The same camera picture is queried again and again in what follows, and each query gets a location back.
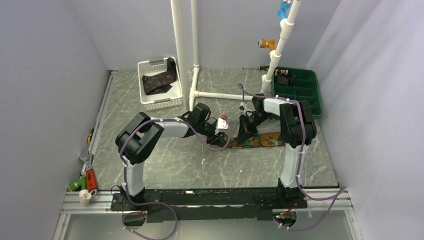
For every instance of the black yellow screwdriver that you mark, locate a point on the black yellow screwdriver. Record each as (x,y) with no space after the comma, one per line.
(261,68)

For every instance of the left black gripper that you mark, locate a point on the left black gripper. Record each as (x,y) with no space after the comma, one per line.
(216,139)

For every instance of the rolled dark tie in tray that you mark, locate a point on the rolled dark tie in tray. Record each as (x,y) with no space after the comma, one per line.
(281,77)

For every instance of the white pipe coupling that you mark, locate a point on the white pipe coupling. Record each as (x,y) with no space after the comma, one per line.
(84,197)

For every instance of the white PVC pipe frame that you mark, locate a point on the white PVC pipe frame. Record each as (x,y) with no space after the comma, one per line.
(221,32)

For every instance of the orange nozzle fitting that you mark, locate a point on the orange nozzle fitting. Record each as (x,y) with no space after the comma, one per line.
(270,44)

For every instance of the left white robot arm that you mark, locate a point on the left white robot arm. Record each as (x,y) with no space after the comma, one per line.
(138,139)

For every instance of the colourful patterned tie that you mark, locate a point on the colourful patterned tie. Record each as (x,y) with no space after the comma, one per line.
(263,140)

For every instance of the blue nozzle fitting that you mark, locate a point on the blue nozzle fitting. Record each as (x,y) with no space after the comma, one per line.
(284,7)

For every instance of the yellow black tape measure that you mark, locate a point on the yellow black tape measure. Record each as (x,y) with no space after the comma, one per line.
(89,137)

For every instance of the red grey pipe wrench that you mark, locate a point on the red grey pipe wrench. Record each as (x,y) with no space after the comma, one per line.
(87,158)

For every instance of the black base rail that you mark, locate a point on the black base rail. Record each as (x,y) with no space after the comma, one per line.
(260,203)

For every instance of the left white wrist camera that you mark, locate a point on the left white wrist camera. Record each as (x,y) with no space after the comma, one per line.
(222,124)

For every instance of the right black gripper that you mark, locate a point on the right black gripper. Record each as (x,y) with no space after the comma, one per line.
(245,130)

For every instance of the dark brown patterned tie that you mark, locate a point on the dark brown patterned tie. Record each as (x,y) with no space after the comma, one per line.
(161,82)

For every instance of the green pipe fitting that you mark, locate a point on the green pipe fitting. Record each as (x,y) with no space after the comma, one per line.
(78,185)

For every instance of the white perforated plastic basket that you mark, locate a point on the white perforated plastic basket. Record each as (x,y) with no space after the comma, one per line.
(174,97)

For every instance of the green compartment tray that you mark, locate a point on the green compartment tray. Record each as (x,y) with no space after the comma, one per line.
(304,87)

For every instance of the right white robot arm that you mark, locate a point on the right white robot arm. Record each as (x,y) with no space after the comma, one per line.
(297,130)

